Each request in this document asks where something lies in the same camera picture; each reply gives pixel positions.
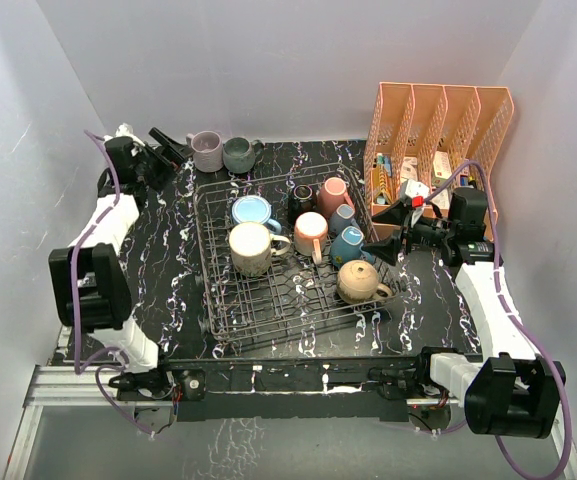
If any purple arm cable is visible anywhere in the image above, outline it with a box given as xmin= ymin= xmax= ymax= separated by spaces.
xmin=432 ymin=160 xmax=572 ymax=479
xmin=67 ymin=129 xmax=179 ymax=436

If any orange plastic file organizer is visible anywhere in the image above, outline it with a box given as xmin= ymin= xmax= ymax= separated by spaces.
xmin=363 ymin=82 xmax=514 ymax=214

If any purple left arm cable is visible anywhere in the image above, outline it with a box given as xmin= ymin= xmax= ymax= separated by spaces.
xmin=67 ymin=129 xmax=179 ymax=436

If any tan brown mug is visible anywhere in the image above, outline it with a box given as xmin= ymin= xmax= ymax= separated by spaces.
xmin=336 ymin=260 xmax=394 ymax=304

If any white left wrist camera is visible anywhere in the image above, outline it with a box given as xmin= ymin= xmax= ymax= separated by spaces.
xmin=115 ymin=123 xmax=144 ymax=146

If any peach pink speckled mug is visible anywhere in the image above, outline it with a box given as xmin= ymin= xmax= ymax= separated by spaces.
xmin=294 ymin=212 xmax=328 ymax=265

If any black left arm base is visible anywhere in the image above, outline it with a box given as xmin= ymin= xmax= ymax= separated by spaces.
xmin=109 ymin=362 xmax=207 ymax=403

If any small grey-blue heart mug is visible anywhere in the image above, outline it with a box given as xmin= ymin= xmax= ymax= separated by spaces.
xmin=328 ymin=204 xmax=360 ymax=236

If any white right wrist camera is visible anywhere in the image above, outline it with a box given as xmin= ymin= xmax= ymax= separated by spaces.
xmin=399 ymin=179 xmax=430 ymax=227

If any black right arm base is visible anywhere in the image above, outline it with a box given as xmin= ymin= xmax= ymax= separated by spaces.
xmin=368 ymin=346 xmax=458 ymax=409

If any aluminium frame rail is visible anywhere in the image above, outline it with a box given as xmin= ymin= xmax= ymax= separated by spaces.
xmin=2 ymin=361 xmax=577 ymax=480

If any teal floral mug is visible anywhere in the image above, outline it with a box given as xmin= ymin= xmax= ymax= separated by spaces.
xmin=329 ymin=226 xmax=376 ymax=268

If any grey wire dish rack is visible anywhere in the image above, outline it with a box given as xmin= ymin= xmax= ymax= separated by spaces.
xmin=194 ymin=163 xmax=406 ymax=348

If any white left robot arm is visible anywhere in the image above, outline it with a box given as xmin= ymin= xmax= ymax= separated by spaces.
xmin=48 ymin=124 xmax=191 ymax=399

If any light blue mug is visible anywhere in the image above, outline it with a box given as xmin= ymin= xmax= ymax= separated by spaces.
xmin=231 ymin=195 xmax=282 ymax=235

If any white mug green inside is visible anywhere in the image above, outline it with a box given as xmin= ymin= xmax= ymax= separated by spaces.
xmin=228 ymin=222 xmax=292 ymax=278

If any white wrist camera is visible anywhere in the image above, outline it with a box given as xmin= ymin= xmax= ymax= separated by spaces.
xmin=115 ymin=123 xmax=144 ymax=146
xmin=399 ymin=179 xmax=430 ymax=227

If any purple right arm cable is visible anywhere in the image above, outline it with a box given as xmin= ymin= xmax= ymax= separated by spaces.
xmin=432 ymin=160 xmax=572 ymax=479

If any lilac mug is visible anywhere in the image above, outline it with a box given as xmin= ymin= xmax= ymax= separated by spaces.
xmin=186 ymin=131 xmax=224 ymax=173

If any cream scalloped mug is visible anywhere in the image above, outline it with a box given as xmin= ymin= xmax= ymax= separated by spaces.
xmin=287 ymin=185 xmax=317 ymax=225

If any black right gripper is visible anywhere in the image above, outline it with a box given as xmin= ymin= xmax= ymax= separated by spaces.
xmin=361 ymin=201 xmax=456 ymax=265

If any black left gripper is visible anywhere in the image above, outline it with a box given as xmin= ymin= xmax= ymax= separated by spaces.
xmin=136 ymin=130 xmax=195 ymax=192

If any dark grey-green mug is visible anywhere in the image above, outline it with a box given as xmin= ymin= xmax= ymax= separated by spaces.
xmin=223 ymin=137 xmax=265 ymax=175

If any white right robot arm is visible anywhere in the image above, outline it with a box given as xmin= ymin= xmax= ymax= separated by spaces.
xmin=365 ymin=180 xmax=565 ymax=439

